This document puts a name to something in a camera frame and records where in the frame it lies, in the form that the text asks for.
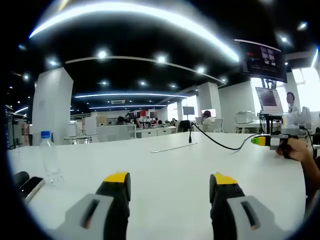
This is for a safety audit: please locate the white framed desktop screen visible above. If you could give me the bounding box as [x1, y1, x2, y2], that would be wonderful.
[254, 86, 285, 115]

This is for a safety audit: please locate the black smartphone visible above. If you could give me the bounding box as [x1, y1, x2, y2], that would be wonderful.
[19, 176, 46, 205]

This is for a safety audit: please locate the short curved ceiling light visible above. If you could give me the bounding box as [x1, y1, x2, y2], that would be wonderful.
[74, 92, 190, 99]

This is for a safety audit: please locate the pink lit screen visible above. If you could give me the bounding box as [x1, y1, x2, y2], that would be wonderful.
[201, 108, 217, 118]

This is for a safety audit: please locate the white office cabinet desk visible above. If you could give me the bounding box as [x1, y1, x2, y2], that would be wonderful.
[136, 126, 177, 138]

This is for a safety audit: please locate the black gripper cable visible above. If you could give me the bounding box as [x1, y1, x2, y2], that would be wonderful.
[299, 124, 316, 153]

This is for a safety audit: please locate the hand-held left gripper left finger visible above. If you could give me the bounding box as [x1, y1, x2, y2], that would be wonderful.
[53, 171, 132, 240]

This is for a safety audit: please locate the clear plastic water bottle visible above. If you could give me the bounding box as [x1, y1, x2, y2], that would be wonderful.
[39, 130, 64, 186]

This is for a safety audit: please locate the television on stand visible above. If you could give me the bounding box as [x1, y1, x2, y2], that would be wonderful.
[182, 106, 195, 123]

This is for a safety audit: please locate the long curved ceiling light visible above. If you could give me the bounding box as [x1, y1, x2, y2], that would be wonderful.
[28, 2, 240, 63]

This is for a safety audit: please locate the black screen stand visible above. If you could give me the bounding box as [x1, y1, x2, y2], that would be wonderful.
[259, 113, 283, 136]

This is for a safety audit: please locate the black USB data cable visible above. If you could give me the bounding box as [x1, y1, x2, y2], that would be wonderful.
[188, 121, 255, 155]

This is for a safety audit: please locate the white desk USB port panel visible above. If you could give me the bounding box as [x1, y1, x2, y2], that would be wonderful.
[149, 141, 198, 154]

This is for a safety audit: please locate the white printer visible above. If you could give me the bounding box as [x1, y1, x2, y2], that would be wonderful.
[234, 111, 256, 125]

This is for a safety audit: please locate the black rounded object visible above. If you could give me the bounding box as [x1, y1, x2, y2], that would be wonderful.
[13, 171, 30, 188]

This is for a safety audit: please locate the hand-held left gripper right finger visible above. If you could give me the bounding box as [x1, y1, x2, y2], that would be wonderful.
[209, 171, 288, 240]

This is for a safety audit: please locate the hanging black monitor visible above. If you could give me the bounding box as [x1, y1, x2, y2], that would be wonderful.
[234, 38, 288, 83]

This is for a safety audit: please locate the black office chair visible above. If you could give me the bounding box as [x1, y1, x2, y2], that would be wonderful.
[179, 120, 191, 133]

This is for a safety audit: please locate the person's right hand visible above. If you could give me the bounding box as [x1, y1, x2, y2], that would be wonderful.
[276, 138, 315, 163]

